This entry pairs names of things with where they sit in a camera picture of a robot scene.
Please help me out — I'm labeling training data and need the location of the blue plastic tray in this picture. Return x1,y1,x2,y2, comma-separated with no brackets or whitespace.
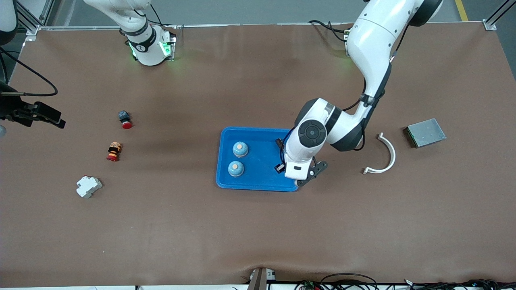
216,127,301,192

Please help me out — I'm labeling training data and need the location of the red yellow emergency stop button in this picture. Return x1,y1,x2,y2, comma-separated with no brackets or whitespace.
106,142,123,162

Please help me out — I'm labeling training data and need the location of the white circuit breaker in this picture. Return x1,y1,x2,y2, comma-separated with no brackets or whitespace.
76,176,103,199

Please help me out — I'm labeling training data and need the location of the silver metal circuit module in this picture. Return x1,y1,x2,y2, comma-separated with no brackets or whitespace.
404,118,447,149

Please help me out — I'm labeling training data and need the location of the aluminium frame post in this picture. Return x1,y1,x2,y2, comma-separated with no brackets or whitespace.
483,0,516,31
16,0,55,41

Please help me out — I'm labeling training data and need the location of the white curved plastic bracket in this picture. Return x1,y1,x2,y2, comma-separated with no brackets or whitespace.
363,133,397,175

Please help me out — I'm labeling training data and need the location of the black cable bundle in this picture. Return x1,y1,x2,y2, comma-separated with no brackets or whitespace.
294,273,379,290
411,279,516,290

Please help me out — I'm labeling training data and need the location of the aluminium profile bracket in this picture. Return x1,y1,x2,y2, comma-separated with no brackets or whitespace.
248,268,277,290

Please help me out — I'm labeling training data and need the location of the black base cable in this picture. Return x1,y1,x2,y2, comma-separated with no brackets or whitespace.
308,19,349,36

